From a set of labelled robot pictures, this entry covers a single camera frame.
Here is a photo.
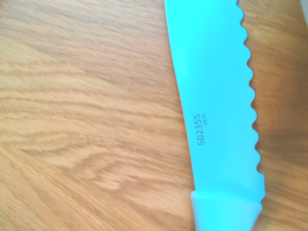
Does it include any turquoise serrated knife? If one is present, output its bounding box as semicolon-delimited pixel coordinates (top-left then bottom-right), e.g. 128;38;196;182
164;0;266;231

